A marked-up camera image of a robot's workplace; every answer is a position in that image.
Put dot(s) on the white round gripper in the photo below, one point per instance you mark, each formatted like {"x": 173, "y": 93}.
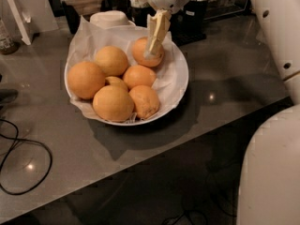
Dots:
{"x": 159, "y": 24}

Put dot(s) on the orange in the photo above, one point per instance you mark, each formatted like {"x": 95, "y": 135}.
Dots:
{"x": 146, "y": 101}
{"x": 85, "y": 79}
{"x": 112, "y": 60}
{"x": 113, "y": 103}
{"x": 139, "y": 75}
{"x": 138, "y": 49}

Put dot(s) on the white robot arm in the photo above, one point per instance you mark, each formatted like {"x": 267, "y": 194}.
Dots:
{"x": 243, "y": 169}

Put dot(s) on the small white upturned bowl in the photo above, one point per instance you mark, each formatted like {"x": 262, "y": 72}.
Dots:
{"x": 111, "y": 18}

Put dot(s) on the white paper bowl liner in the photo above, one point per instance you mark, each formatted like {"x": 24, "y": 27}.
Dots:
{"x": 84, "y": 41}

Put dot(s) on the white round bowl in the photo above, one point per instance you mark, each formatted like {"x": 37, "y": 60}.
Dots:
{"x": 175, "y": 75}

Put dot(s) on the orange at bowl front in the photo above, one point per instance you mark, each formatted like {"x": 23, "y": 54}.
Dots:
{"x": 113, "y": 103}

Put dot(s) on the black cup with napkins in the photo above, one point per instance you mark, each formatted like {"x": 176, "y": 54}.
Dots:
{"x": 139, "y": 12}

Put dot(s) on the black cup with stirrers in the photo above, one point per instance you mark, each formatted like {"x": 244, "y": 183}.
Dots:
{"x": 175, "y": 22}

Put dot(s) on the black cup with packets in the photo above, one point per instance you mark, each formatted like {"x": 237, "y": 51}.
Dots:
{"x": 194, "y": 12}

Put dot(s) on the brown napkin stack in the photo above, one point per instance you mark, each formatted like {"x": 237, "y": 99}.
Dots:
{"x": 84, "y": 7}

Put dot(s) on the small orange partly hidden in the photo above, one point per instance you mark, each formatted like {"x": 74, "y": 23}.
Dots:
{"x": 112, "y": 80}

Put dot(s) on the white card stand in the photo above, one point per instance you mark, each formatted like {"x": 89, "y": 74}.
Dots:
{"x": 23, "y": 21}

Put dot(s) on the dark bottle at left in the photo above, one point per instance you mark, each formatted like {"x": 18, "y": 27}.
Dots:
{"x": 7, "y": 44}

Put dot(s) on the black object at left edge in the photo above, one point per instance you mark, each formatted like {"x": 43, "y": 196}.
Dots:
{"x": 7, "y": 96}

